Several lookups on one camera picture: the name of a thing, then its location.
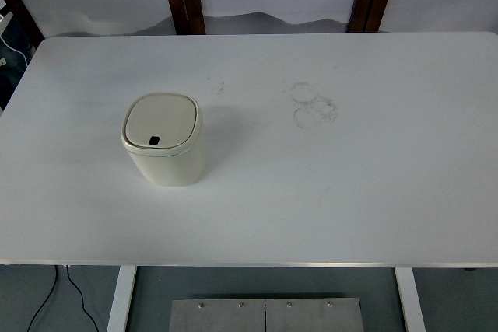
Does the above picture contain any thin black floor cable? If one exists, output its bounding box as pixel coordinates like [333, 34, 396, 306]
[65, 265, 99, 332]
[26, 265, 60, 332]

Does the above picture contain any white metal table leg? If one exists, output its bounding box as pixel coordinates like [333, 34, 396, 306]
[105, 267, 138, 332]
[395, 268, 428, 332]

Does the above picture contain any thin white cable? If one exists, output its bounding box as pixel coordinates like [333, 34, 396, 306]
[0, 32, 21, 65]

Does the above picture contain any grey metal plate with screws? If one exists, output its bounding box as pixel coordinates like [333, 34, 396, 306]
[168, 299, 267, 332]
[265, 298, 365, 332]

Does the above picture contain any dark brown slanted wooden frame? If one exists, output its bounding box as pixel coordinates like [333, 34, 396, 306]
[0, 0, 44, 44]

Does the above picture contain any cream plastic lidded trash bin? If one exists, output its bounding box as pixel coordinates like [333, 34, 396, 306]
[119, 92, 209, 188]

